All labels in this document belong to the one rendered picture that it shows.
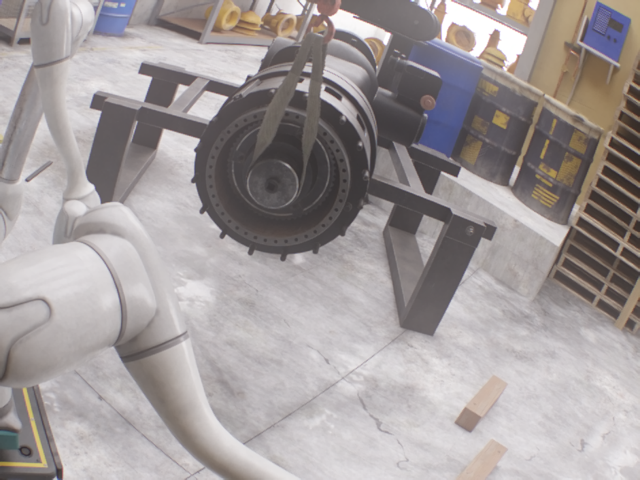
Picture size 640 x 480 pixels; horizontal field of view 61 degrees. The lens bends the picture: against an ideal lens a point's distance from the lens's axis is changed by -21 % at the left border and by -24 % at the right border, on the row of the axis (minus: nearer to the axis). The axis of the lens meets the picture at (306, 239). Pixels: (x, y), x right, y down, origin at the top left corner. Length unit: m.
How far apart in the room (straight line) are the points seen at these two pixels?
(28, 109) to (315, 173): 0.92
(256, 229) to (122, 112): 1.20
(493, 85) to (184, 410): 4.35
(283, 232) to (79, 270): 1.39
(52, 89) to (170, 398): 0.90
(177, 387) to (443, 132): 4.08
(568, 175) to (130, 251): 4.32
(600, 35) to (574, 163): 1.69
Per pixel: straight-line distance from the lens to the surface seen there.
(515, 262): 4.45
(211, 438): 0.80
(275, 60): 2.48
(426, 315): 3.29
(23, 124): 1.70
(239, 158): 2.02
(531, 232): 4.38
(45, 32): 1.45
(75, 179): 1.70
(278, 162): 1.85
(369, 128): 2.20
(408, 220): 4.22
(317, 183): 2.01
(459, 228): 3.10
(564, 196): 4.91
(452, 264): 3.18
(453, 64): 4.61
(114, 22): 8.15
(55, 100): 1.49
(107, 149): 3.06
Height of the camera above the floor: 1.49
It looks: 23 degrees down
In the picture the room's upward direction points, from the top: 21 degrees clockwise
